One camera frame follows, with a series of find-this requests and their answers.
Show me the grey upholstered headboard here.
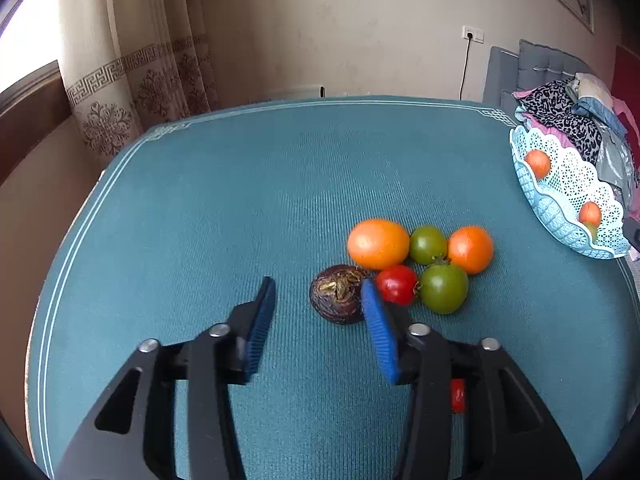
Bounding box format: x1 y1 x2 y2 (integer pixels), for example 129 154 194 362
482 38 596 111

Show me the dark purple mangosteen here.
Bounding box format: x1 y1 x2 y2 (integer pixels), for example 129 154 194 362
309 264 371 326

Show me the leopard print garment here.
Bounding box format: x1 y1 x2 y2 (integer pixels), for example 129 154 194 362
517 80 603 166

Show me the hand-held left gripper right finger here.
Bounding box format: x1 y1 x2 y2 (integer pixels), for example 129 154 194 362
360 279 583 480

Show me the blue folded cloth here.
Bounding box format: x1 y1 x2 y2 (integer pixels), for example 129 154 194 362
572 100 628 136

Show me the round orange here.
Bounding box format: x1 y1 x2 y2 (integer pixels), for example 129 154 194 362
446 225 495 275

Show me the small green tomato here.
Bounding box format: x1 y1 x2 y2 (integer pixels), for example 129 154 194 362
409 225 449 266

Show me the small orange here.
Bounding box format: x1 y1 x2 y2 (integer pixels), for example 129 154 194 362
578 201 603 227
524 149 552 181

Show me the pile of clothes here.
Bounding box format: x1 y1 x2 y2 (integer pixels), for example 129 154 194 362
512 89 640 161

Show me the teal table cloth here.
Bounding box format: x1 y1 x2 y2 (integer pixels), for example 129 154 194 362
25 95 640 480

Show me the white folded cloth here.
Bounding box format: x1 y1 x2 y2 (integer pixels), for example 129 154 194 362
572 72 615 106

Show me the red tomato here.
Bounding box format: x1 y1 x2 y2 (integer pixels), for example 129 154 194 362
376 264 420 307

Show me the light blue lattice basket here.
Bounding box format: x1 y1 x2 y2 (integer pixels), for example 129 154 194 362
509 125 632 260

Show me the window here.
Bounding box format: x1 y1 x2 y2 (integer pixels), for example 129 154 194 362
0 0 63 96

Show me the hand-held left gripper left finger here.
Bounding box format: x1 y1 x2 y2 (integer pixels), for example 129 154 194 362
52 276 277 480

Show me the brown wooden window frame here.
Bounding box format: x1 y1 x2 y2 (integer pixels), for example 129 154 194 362
0 60 71 186

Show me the black power cable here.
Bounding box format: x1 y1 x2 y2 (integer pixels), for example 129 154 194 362
459 36 473 101

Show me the large oval orange citrus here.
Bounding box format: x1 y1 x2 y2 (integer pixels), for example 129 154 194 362
347 218 411 271

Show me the red wall panel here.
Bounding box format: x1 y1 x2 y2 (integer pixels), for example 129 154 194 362
614 45 640 116

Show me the grey shiny garment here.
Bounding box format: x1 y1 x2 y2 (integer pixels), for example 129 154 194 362
595 127 638 196

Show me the beige patterned curtain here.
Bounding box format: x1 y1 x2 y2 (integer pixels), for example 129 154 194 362
57 0 223 171

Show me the large green tomato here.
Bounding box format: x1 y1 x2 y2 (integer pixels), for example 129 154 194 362
419 257 470 315

